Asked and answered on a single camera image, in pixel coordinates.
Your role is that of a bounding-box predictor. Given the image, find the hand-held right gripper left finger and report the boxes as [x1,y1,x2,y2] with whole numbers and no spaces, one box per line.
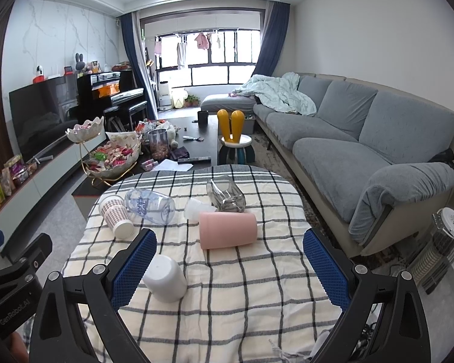
[29,229,158,363]

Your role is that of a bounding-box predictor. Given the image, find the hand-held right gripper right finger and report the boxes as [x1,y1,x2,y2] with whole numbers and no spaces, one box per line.
[303,228,423,363]

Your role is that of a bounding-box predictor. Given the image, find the white cup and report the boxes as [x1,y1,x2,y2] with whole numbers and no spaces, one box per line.
[142,254,188,304]

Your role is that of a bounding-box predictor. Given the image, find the checked paper cup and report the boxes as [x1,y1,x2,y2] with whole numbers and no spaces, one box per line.
[99,195,135,240]

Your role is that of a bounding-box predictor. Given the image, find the clear blue-print plastic cup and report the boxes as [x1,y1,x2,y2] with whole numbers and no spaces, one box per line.
[125,188,176,227]

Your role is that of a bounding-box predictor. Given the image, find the small translucent cup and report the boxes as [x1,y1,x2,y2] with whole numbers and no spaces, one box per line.
[184,198,218,223]

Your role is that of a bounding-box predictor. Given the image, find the pink cup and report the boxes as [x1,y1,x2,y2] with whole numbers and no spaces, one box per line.
[199,212,258,250]

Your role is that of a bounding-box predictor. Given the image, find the grey glass cup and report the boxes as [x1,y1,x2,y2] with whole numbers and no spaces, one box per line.
[206,176,246,213]

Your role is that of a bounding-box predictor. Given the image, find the white television cabinet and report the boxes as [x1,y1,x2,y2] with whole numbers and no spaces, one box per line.
[0,140,110,235]

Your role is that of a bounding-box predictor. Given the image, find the checked tablecloth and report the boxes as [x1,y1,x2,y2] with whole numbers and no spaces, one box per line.
[61,165,367,363]

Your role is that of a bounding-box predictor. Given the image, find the white paper sheet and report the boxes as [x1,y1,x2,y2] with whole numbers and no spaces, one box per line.
[151,159,193,172]

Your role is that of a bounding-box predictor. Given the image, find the electric heater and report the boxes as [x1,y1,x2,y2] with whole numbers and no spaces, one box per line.
[406,208,454,296]

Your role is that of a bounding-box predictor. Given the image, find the white tiered snack dish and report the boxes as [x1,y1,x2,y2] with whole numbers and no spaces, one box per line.
[65,117,142,188]

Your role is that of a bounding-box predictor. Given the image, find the clear snack jar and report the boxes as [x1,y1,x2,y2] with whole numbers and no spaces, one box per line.
[148,129,169,160]

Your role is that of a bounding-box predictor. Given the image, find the grey sofa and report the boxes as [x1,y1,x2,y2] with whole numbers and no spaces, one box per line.
[200,72,454,258]

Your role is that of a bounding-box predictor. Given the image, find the black television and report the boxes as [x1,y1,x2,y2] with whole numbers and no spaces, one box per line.
[8,76,80,163]

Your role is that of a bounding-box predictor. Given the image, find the dark coffee table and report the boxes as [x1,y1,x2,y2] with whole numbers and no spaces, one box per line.
[72,115,222,212]

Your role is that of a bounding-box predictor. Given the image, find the black piano bench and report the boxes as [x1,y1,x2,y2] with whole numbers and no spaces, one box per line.
[104,102,148,131]

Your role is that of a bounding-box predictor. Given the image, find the black bag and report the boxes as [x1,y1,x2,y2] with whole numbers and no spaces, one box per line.
[433,149,454,169]

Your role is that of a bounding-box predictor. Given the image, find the yellow rabbit-ear stool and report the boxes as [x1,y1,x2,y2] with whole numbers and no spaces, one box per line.
[216,109,255,165]

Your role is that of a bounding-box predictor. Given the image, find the white floor appliance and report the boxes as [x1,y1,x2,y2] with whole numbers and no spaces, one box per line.
[157,82,173,111]

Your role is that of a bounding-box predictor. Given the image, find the black piano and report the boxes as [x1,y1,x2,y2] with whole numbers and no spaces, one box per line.
[77,70,148,129]

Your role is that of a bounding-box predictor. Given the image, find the light green blanket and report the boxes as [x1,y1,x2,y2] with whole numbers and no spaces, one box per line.
[232,73,318,117]

